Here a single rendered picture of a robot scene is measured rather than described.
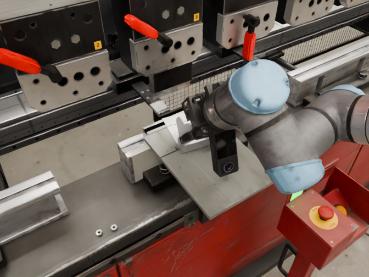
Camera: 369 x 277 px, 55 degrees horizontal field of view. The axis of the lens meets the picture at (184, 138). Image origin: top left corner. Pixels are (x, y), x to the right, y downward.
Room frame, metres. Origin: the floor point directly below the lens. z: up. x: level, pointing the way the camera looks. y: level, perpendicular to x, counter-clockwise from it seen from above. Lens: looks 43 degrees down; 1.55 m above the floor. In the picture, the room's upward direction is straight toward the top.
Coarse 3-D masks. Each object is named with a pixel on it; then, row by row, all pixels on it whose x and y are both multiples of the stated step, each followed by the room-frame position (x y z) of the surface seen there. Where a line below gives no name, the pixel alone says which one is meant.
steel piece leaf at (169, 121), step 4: (172, 116) 0.67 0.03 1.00; (176, 116) 0.67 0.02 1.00; (180, 116) 0.67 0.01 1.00; (184, 116) 0.67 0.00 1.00; (164, 120) 0.65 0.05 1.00; (168, 120) 0.65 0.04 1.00; (172, 120) 0.65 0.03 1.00; (184, 120) 0.65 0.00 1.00; (168, 124) 0.64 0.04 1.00; (172, 124) 0.64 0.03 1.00
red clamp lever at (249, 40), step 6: (246, 18) 0.69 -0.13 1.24; (252, 18) 0.68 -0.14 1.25; (258, 18) 0.68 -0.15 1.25; (252, 24) 0.67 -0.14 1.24; (258, 24) 0.68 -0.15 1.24; (252, 30) 0.68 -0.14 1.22; (246, 36) 0.69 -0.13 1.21; (252, 36) 0.68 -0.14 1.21; (246, 42) 0.68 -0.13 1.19; (252, 42) 0.68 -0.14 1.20; (246, 48) 0.68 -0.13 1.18; (252, 48) 0.68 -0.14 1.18; (246, 54) 0.68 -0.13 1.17; (252, 54) 0.68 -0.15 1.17
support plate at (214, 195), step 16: (160, 144) 0.57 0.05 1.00; (176, 144) 0.57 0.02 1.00; (240, 144) 0.57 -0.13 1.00; (176, 160) 0.52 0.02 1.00; (192, 160) 0.52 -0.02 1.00; (208, 160) 0.52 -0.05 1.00; (240, 160) 0.52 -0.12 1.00; (256, 160) 0.52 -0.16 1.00; (176, 176) 0.48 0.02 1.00; (192, 176) 0.48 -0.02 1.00; (208, 176) 0.48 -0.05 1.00; (224, 176) 0.48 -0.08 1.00; (240, 176) 0.48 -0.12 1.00; (256, 176) 0.48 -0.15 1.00; (192, 192) 0.44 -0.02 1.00; (208, 192) 0.44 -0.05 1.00; (224, 192) 0.44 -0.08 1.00; (240, 192) 0.44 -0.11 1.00; (256, 192) 0.44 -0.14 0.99; (208, 208) 0.40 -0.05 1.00; (224, 208) 0.40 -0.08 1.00
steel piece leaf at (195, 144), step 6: (168, 126) 0.63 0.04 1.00; (174, 126) 0.63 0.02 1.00; (174, 132) 0.61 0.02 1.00; (174, 138) 0.59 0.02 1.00; (204, 138) 0.59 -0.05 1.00; (180, 144) 0.57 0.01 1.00; (186, 144) 0.57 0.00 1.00; (192, 144) 0.55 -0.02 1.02; (198, 144) 0.56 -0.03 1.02; (204, 144) 0.56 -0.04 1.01; (180, 150) 0.55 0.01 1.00; (186, 150) 0.55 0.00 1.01; (192, 150) 0.55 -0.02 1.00
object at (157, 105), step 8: (112, 64) 0.86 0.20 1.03; (120, 64) 0.86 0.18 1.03; (112, 72) 0.83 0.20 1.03; (120, 72) 0.82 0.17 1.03; (128, 72) 0.82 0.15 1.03; (120, 80) 0.80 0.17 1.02; (128, 80) 0.80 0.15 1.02; (136, 80) 0.81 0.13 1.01; (144, 80) 0.83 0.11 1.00; (120, 88) 0.79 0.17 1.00; (128, 88) 0.80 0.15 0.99; (136, 88) 0.79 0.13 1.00; (144, 88) 0.79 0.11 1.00; (144, 96) 0.75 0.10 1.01; (152, 104) 0.71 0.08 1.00; (160, 104) 0.71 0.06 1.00; (160, 112) 0.68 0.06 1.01
